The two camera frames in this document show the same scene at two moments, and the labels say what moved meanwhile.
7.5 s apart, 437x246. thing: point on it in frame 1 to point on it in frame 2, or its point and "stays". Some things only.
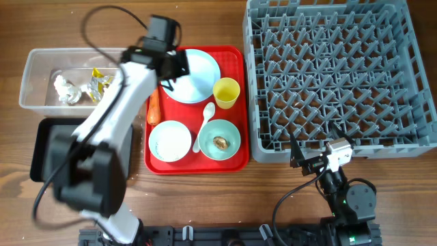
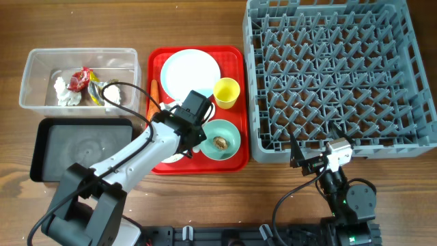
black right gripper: (298, 159) stays
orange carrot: (153, 112) stays
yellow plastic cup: (226, 91) stays
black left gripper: (175, 67) to (196, 137)
